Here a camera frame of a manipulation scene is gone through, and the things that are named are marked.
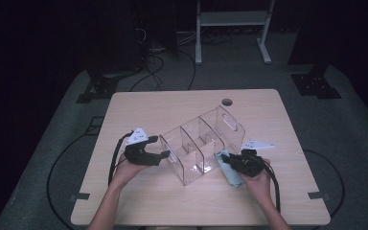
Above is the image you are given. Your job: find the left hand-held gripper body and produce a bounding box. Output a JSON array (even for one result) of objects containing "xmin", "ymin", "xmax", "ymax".
[{"xmin": 123, "ymin": 126, "xmax": 163, "ymax": 167}]

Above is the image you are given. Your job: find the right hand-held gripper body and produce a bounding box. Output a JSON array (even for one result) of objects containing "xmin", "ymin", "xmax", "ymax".
[{"xmin": 234, "ymin": 139, "xmax": 276, "ymax": 178}]

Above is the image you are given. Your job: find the clear acrylic divided organizer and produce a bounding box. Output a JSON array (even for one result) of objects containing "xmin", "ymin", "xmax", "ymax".
[{"xmin": 158, "ymin": 104, "xmax": 246, "ymax": 187}]

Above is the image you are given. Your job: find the person's left hand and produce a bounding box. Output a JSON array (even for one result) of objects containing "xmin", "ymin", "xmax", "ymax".
[{"xmin": 110, "ymin": 152, "xmax": 149, "ymax": 190}]

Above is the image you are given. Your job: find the person's right hand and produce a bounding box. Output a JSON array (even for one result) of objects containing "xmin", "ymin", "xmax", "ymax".
[{"xmin": 239, "ymin": 158, "xmax": 273, "ymax": 199}]

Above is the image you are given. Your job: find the black strip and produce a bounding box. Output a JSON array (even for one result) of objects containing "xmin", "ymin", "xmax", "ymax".
[
  {"xmin": 69, "ymin": 192, "xmax": 91, "ymax": 201},
  {"xmin": 307, "ymin": 191, "xmax": 331, "ymax": 200}
]

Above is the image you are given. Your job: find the black stand base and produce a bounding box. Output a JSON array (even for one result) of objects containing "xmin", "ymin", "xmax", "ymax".
[
  {"xmin": 287, "ymin": 61, "xmax": 343, "ymax": 101},
  {"xmin": 75, "ymin": 68, "xmax": 142, "ymax": 104}
]

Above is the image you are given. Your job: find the dark equipment cabinet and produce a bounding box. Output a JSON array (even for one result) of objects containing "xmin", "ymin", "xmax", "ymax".
[{"xmin": 85, "ymin": 0, "xmax": 150, "ymax": 76}]

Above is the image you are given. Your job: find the white metal stand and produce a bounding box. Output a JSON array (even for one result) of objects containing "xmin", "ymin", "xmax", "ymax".
[{"xmin": 195, "ymin": 0, "xmax": 276, "ymax": 66}]

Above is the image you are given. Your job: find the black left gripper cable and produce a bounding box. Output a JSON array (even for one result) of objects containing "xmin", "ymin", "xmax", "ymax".
[{"xmin": 107, "ymin": 131, "xmax": 135, "ymax": 187}]

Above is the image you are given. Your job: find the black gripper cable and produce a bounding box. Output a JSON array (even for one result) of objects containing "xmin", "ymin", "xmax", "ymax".
[
  {"xmin": 107, "ymin": 131, "xmax": 135, "ymax": 187},
  {"xmin": 262, "ymin": 159, "xmax": 282, "ymax": 214}
]

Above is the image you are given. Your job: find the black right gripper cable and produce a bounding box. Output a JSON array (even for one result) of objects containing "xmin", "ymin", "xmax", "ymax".
[{"xmin": 262, "ymin": 159, "xmax": 282, "ymax": 214}]

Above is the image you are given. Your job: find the looped black floor cable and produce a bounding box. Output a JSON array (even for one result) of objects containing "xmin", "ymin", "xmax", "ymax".
[{"xmin": 129, "ymin": 53, "xmax": 166, "ymax": 92}]

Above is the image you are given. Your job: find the curved black floor cable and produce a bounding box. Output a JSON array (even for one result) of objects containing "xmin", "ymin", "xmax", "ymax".
[{"xmin": 176, "ymin": 49, "xmax": 196, "ymax": 91}]

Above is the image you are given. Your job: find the long black floor cable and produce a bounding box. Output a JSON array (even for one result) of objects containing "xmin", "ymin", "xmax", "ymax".
[
  {"xmin": 301, "ymin": 149, "xmax": 346, "ymax": 221},
  {"xmin": 46, "ymin": 126, "xmax": 104, "ymax": 230}
]

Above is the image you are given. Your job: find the tangle of dark cables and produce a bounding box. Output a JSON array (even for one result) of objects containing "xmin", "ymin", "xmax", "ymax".
[{"xmin": 200, "ymin": 32, "xmax": 234, "ymax": 46}]

